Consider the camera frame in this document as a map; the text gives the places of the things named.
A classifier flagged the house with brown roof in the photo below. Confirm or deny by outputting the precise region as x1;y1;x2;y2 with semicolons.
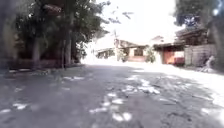
94;34;158;64

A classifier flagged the grey concrete road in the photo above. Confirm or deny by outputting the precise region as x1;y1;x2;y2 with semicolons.
0;61;224;128

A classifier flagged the bush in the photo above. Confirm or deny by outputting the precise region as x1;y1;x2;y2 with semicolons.
143;45;157;64

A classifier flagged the red gate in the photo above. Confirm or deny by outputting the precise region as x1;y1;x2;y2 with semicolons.
162;49;186;66

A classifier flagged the group of trees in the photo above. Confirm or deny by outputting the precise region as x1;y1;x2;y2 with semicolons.
0;0;111;70

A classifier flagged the grey fence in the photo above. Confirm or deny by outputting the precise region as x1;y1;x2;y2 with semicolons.
183;43;218;67

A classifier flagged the tree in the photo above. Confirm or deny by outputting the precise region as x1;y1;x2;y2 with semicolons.
173;0;224;70

